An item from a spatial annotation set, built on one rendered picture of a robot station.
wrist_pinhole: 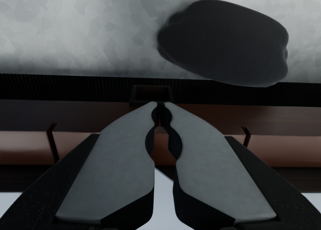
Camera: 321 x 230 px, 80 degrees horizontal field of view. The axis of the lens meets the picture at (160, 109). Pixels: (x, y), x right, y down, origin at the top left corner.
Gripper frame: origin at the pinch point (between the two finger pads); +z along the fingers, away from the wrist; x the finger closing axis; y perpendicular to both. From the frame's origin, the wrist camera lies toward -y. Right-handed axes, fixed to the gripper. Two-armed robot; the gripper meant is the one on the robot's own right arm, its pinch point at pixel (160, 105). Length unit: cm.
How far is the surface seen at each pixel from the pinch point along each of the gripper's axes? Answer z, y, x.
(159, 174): 0.5, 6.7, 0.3
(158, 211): 0.5, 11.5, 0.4
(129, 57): 17.9, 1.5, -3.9
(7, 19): 17.9, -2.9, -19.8
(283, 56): 16.1, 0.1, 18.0
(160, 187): 0.5, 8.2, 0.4
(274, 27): 15.6, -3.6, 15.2
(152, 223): 0.5, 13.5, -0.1
